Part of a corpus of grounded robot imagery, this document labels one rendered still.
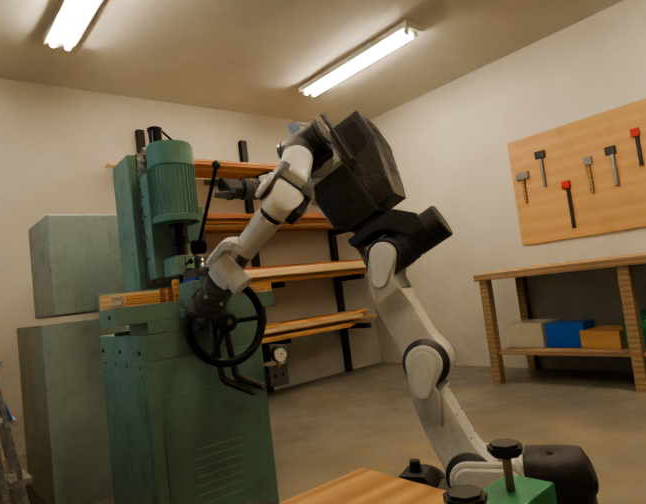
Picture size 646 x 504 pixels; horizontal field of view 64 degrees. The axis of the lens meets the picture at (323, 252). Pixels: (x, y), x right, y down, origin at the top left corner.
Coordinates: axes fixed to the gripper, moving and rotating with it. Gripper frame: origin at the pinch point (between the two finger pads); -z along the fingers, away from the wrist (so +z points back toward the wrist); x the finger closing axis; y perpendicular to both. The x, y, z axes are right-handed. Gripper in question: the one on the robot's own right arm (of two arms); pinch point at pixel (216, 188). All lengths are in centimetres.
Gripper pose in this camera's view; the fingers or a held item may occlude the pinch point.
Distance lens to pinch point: 208.3
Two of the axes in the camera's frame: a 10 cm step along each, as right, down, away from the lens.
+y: -2.9, 8.3, 4.7
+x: 5.2, 5.5, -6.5
